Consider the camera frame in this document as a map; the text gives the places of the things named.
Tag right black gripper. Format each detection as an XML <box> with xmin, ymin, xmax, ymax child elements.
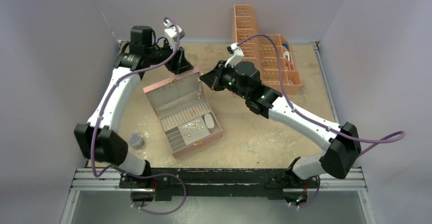
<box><xmin>201</xmin><ymin>61</ymin><xmax>250</xmax><ymax>100</ymax></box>

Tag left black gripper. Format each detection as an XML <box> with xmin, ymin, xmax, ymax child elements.
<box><xmin>145</xmin><ymin>38</ymin><xmax>193</xmax><ymax>74</ymax></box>

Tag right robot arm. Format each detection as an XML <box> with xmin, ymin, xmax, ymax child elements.
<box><xmin>199</xmin><ymin>61</ymin><xmax>361</xmax><ymax>187</ymax></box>

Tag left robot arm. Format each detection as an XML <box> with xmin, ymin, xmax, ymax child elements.
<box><xmin>74</xmin><ymin>22</ymin><xmax>193</xmax><ymax>188</ymax></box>

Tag pink jewelry box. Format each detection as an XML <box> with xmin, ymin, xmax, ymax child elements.
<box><xmin>143</xmin><ymin>68</ymin><xmax>223</xmax><ymax>158</ymax></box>

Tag white oval box insert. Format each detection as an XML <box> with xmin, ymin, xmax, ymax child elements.
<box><xmin>203</xmin><ymin>113</ymin><xmax>215</xmax><ymax>129</ymax></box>

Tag crystal earrings in box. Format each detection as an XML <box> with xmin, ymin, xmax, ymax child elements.
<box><xmin>182</xmin><ymin>120</ymin><xmax>205</xmax><ymax>129</ymax></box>

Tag orange mesh desk organizer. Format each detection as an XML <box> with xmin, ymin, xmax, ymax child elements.
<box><xmin>232</xmin><ymin>5</ymin><xmax>302</xmax><ymax>95</ymax></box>

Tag blue white items in organizer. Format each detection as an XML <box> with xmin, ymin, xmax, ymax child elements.
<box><xmin>282</xmin><ymin>43</ymin><xmax>291</xmax><ymax>62</ymax></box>

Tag small clear round container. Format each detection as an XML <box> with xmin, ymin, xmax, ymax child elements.
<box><xmin>129</xmin><ymin>133</ymin><xmax>145</xmax><ymax>149</ymax></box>

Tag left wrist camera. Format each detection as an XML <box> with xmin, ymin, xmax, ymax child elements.
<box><xmin>164</xmin><ymin>22</ymin><xmax>185</xmax><ymax>50</ymax></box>

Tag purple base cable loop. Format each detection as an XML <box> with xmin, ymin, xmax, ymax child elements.
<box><xmin>130</xmin><ymin>173</ymin><xmax>187</xmax><ymax>216</ymax></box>

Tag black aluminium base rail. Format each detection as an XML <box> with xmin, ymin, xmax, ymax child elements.
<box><xmin>71</xmin><ymin>167</ymin><xmax>367</xmax><ymax>204</ymax></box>

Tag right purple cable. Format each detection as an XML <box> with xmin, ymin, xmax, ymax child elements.
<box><xmin>236</xmin><ymin>34</ymin><xmax>406</xmax><ymax>159</ymax></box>

